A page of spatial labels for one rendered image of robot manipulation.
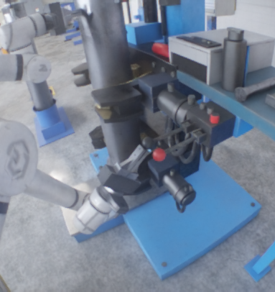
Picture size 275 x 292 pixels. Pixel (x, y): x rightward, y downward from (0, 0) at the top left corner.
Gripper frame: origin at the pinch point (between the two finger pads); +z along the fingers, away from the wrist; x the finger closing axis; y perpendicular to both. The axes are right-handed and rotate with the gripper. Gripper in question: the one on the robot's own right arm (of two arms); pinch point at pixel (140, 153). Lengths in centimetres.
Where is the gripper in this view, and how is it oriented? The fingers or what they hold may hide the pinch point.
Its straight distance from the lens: 67.2
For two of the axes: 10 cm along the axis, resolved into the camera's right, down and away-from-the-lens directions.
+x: 6.5, 3.4, 6.8
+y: -4.6, -5.4, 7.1
